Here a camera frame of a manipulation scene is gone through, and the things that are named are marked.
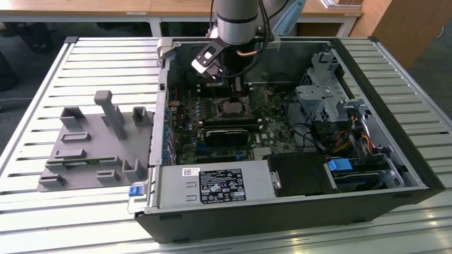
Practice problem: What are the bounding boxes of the silver power supply unit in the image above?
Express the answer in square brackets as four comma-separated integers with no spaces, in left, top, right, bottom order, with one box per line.
[153,159,280,215]

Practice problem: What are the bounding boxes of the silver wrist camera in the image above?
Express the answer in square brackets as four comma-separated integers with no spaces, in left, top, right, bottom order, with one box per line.
[191,39,228,80]

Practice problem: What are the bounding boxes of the silver-topped CPU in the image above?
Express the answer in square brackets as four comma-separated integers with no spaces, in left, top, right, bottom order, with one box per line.
[221,102,248,115]

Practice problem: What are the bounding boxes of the metal socket cover frame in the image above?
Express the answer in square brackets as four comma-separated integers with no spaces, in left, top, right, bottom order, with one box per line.
[247,91,272,115]

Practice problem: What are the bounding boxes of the RAM slot white clips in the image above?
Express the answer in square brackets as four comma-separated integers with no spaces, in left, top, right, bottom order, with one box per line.
[201,126,264,131]
[200,121,263,125]

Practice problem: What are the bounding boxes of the grey parts rack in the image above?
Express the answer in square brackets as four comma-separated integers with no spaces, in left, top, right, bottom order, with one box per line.
[36,89,157,194]

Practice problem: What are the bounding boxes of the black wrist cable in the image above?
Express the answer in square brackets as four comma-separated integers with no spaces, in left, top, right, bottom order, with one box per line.
[243,0,280,79]
[208,0,216,38]

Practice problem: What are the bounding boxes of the RAM slot black clips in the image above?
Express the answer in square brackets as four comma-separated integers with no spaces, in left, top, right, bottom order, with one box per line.
[199,117,261,123]
[200,123,263,129]

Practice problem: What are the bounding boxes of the yellow red wire bundle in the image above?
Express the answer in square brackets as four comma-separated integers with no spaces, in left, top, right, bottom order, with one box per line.
[331,129,376,155]

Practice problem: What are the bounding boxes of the wooden cabinet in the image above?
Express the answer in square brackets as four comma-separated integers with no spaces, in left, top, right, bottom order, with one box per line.
[348,0,452,71]

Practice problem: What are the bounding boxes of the wooden desk white frame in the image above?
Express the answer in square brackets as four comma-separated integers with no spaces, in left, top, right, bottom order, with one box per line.
[0,0,153,37]
[151,0,364,38]

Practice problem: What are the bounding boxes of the silver metal drive cage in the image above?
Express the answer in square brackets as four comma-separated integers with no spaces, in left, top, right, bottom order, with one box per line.
[293,52,372,125]

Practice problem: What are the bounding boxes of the white paper stack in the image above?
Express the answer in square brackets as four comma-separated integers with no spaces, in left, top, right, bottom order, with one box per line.
[319,0,364,10]

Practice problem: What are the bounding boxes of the black office chair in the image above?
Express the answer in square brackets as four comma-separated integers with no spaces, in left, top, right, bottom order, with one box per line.
[0,22,57,53]

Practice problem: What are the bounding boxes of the silver chipset heatsink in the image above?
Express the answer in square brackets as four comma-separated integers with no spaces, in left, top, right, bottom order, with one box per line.
[252,146,273,160]

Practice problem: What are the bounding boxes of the blue disk carrier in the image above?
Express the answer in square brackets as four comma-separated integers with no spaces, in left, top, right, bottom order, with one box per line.
[327,158,353,173]

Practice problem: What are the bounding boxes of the black graphics card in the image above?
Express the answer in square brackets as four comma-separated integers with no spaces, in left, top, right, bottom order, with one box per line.
[204,129,251,148]

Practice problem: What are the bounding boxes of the black PC case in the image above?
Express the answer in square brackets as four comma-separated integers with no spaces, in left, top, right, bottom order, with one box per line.
[133,36,447,244]

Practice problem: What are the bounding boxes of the CPU socket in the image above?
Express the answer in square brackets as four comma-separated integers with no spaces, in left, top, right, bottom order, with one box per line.
[216,97,253,119]

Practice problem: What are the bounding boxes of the green motherboard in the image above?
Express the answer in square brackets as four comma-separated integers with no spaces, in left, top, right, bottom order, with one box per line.
[164,80,304,165]

